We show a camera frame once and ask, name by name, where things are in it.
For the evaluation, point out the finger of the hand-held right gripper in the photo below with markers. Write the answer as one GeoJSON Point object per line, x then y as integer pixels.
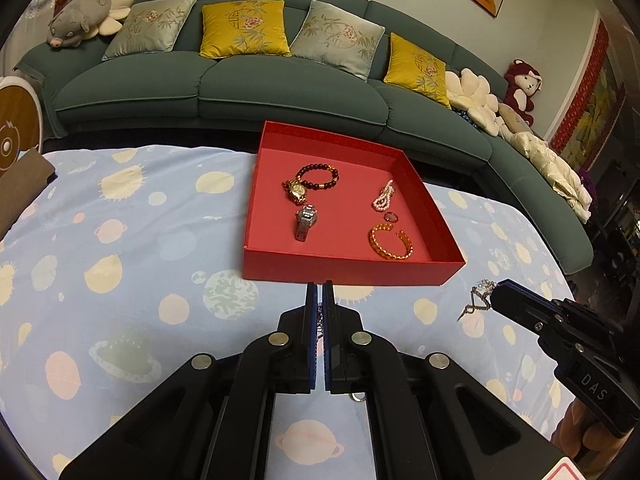
{"type": "Point", "coordinates": [517, 312]}
{"type": "Point", "coordinates": [530, 296]}

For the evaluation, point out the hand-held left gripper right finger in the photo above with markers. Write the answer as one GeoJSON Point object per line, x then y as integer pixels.
{"type": "Point", "coordinates": [328, 340]}

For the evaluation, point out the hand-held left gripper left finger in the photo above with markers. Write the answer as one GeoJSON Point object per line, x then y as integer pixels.
{"type": "Point", "coordinates": [312, 340]}

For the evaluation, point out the silver rhinestone brooch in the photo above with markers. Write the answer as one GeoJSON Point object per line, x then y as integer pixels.
{"type": "Point", "coordinates": [480, 296]}

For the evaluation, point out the red cardboard box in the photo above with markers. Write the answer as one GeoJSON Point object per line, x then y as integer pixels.
{"type": "Point", "coordinates": [350, 240]}

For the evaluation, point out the silver metal wristwatch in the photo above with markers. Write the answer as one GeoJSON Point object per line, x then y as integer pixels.
{"type": "Point", "coordinates": [305, 222]}

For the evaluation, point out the gold wristwatch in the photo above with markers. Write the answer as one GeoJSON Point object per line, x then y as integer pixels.
{"type": "Point", "coordinates": [296, 191]}

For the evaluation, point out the person's right hand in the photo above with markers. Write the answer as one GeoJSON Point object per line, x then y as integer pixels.
{"type": "Point", "coordinates": [575, 425]}

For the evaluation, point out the white card red edge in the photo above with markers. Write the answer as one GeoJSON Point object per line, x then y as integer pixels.
{"type": "Point", "coordinates": [562, 471]}

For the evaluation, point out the cream puffy blanket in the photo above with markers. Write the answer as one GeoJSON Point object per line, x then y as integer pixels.
{"type": "Point", "coordinates": [550, 175]}

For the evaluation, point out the beige small cushion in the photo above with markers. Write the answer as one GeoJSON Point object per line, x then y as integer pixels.
{"type": "Point", "coordinates": [512, 117]}

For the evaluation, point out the planet print tablecloth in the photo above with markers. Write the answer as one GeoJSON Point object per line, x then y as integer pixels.
{"type": "Point", "coordinates": [125, 260]}

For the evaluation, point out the white flower cushion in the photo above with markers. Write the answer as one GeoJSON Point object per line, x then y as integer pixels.
{"type": "Point", "coordinates": [472, 100]}

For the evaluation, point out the red monkey plush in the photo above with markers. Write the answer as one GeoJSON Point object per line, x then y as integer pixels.
{"type": "Point", "coordinates": [520, 90]}

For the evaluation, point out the green sofa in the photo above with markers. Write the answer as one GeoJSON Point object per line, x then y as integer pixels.
{"type": "Point", "coordinates": [280, 90]}

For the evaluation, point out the yellow floral cushion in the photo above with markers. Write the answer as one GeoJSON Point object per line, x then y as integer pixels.
{"type": "Point", "coordinates": [417, 70]}
{"type": "Point", "coordinates": [245, 27]}

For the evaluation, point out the grey-green floral cushion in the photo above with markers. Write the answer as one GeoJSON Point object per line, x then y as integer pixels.
{"type": "Point", "coordinates": [337, 37]}
{"type": "Point", "coordinates": [150, 27]}

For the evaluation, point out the brown cloth pouch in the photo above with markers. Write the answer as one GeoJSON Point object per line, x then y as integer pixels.
{"type": "Point", "coordinates": [22, 190]}

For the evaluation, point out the white device with wooden disc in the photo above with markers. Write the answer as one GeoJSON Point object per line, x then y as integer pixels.
{"type": "Point", "coordinates": [15, 125]}

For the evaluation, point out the grey pig plush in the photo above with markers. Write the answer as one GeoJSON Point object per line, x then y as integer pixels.
{"type": "Point", "coordinates": [80, 15]}

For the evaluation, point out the red patterned door frame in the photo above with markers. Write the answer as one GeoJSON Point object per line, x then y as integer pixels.
{"type": "Point", "coordinates": [585, 95]}

